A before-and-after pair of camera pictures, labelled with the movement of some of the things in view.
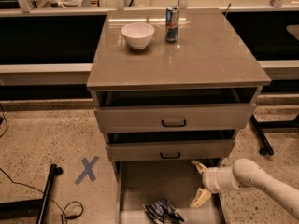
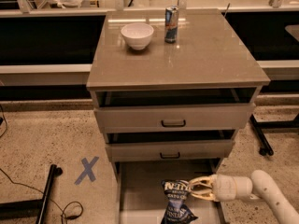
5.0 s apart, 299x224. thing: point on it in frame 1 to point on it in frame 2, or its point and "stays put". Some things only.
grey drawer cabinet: x=171 y=90 stays put
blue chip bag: x=163 y=211 to x=177 y=212
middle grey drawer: x=120 y=152 stays put
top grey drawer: x=175 y=118 stays put
